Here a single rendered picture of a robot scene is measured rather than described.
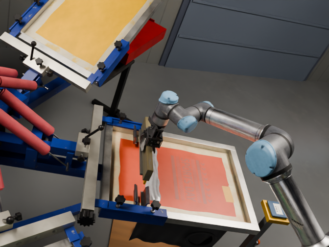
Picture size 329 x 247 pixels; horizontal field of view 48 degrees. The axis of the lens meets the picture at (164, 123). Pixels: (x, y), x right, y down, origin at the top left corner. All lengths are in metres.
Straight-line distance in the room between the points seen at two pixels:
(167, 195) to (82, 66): 0.85
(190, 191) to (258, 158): 0.69
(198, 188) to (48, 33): 1.22
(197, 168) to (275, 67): 3.73
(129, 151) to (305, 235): 1.00
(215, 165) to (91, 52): 0.95
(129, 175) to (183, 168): 0.33
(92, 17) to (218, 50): 2.82
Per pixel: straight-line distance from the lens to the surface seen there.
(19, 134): 1.66
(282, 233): 3.50
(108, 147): 1.90
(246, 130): 1.49
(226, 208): 1.95
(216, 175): 2.07
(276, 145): 1.33
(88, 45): 2.20
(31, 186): 2.93
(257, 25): 4.97
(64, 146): 1.77
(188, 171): 2.01
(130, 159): 1.93
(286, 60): 5.63
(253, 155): 1.31
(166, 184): 1.89
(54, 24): 2.32
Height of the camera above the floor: 2.30
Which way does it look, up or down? 37 degrees down
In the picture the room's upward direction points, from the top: 24 degrees clockwise
